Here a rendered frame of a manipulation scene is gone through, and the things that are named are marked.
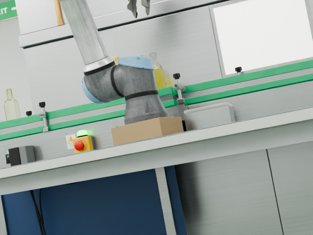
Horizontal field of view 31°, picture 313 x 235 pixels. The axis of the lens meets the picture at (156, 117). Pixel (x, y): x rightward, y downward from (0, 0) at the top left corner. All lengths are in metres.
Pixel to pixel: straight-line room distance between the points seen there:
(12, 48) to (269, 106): 4.26
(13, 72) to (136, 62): 4.38
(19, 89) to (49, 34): 3.38
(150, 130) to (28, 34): 1.22
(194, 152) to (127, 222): 0.70
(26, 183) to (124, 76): 0.56
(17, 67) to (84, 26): 4.27
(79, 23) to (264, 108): 0.86
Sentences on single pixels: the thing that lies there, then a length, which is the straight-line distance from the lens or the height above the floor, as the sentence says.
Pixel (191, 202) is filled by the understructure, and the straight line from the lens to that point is 2.66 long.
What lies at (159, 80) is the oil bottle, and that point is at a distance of 2.50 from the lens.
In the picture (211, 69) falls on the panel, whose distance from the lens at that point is 2.61.
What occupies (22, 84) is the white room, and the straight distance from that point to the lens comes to 6.19.
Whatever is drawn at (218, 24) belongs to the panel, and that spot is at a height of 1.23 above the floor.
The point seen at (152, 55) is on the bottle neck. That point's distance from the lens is 2.53.
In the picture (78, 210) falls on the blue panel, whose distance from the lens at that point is 2.50.
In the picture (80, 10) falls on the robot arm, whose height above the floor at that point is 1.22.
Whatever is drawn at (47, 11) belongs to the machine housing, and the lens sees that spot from 2.90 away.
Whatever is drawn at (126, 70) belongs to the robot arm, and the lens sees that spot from 1.93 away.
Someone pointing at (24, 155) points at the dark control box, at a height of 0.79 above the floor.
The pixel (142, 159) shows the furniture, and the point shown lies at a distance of 1.91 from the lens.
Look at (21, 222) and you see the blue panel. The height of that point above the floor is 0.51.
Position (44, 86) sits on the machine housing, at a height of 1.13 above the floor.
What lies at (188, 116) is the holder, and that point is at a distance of 2.15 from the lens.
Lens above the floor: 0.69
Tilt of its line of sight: 4 degrees up
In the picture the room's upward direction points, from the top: 10 degrees counter-clockwise
